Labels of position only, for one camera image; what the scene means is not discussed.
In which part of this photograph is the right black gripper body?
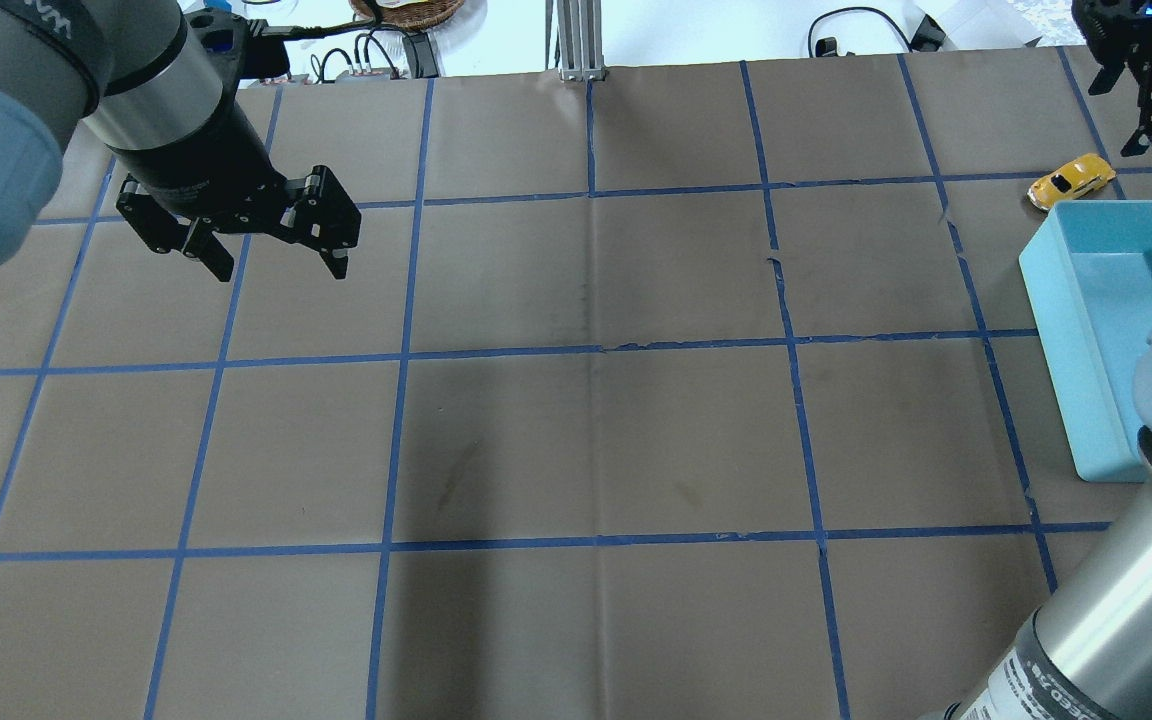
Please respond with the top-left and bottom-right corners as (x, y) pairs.
(1071, 1), (1152, 96)

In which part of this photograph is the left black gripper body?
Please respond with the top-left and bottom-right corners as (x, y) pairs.
(116, 164), (361, 253)

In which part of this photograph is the yellow beetle toy car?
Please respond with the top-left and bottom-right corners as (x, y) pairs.
(1025, 152), (1117, 213)

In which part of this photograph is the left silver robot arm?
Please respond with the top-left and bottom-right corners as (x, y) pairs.
(0, 1), (361, 282)

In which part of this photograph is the light blue plastic bin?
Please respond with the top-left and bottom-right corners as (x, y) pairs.
(1020, 200), (1152, 483)

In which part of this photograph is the black power adapter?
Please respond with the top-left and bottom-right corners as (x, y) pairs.
(402, 32), (442, 79)

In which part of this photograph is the woven snack basket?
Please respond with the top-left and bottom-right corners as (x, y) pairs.
(348, 0), (467, 31)

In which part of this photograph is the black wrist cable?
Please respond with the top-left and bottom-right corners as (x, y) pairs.
(241, 15), (377, 43)

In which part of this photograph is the black pendant cable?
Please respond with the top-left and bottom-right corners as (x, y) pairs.
(808, 7), (917, 59)

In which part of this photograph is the aluminium frame post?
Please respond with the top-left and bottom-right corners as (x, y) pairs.
(545, 1), (607, 83)

